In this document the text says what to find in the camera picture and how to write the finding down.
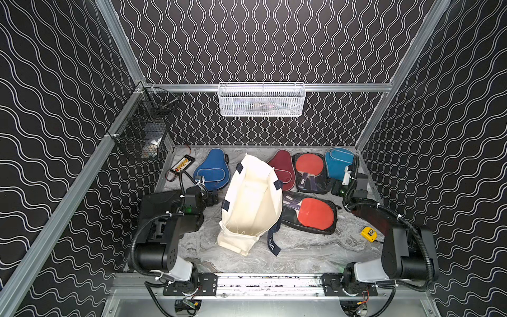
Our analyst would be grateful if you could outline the blue paddle case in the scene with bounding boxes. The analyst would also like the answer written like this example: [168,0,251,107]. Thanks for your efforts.
[193,148,231,192]

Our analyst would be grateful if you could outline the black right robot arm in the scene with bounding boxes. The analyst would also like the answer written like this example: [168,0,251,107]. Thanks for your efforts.
[341,172,438,293]

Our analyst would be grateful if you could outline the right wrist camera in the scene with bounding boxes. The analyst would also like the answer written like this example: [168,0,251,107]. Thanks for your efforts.
[342,165,355,186]

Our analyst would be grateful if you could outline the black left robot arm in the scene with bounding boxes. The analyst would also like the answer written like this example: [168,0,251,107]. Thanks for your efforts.
[128,186,219,283]

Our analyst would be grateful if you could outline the yellow tape measure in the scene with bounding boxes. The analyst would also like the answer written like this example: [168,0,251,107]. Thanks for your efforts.
[360,227,378,243]

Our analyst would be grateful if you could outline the black wire basket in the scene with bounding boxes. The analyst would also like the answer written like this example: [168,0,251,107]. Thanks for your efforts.
[107,82,182,161]

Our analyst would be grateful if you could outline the black yellow device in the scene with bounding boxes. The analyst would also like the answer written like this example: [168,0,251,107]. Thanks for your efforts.
[165,155,195,182]

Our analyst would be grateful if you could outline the white wire mesh basket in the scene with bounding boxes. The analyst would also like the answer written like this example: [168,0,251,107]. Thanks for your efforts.
[217,83,306,117]

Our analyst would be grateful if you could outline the maroon paddle case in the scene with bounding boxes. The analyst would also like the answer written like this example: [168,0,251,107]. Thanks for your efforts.
[267,149,296,191]

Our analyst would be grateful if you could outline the cream canvas tote bag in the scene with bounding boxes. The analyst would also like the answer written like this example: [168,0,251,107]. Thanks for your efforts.
[217,154,283,256]

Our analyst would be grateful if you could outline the teal paddle case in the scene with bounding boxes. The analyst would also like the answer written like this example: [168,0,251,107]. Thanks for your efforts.
[325,147,355,180]

